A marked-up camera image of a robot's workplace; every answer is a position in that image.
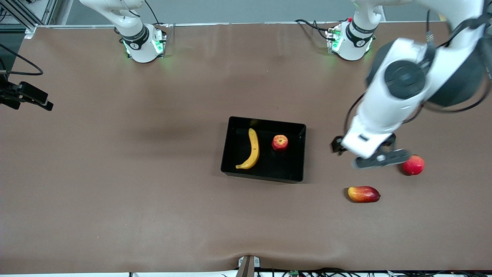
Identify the black rectangular plastic box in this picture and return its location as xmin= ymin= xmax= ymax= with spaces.
xmin=221 ymin=116 xmax=307 ymax=183

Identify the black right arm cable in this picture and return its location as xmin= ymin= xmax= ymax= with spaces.
xmin=0 ymin=43 xmax=43 ymax=76

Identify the red and yellow apple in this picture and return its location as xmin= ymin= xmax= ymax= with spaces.
xmin=271 ymin=135 xmax=289 ymax=152

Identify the aluminium frame profile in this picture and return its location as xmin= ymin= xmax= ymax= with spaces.
xmin=0 ymin=0 xmax=58 ymax=39

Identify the brown table mat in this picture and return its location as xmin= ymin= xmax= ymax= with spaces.
xmin=0 ymin=21 xmax=492 ymax=274

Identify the yellow banana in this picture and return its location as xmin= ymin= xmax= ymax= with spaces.
xmin=235 ymin=128 xmax=260 ymax=170

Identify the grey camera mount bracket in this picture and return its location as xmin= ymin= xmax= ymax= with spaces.
xmin=238 ymin=255 xmax=261 ymax=277

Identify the red round peach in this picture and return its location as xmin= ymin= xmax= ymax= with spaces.
xmin=403 ymin=155 xmax=425 ymax=176

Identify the red and yellow mango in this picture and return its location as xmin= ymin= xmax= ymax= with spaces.
xmin=347 ymin=186 xmax=381 ymax=203

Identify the black base cable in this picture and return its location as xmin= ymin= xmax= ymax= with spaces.
xmin=144 ymin=0 xmax=170 ymax=27
xmin=294 ymin=18 xmax=335 ymax=41

